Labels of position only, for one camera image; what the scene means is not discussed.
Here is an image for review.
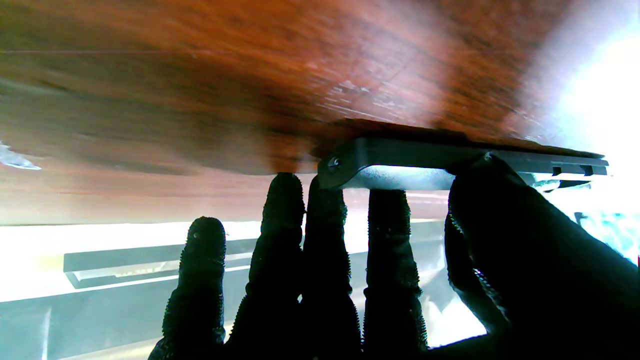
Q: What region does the black remote control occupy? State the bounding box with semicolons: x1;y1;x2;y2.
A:
316;119;610;192

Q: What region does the white marble coffee table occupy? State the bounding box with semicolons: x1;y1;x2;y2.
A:
0;215;451;303

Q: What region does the black rectangular tray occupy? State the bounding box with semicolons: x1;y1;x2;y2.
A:
63;238;261;290

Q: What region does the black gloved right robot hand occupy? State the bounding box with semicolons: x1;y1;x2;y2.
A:
147;152;640;360

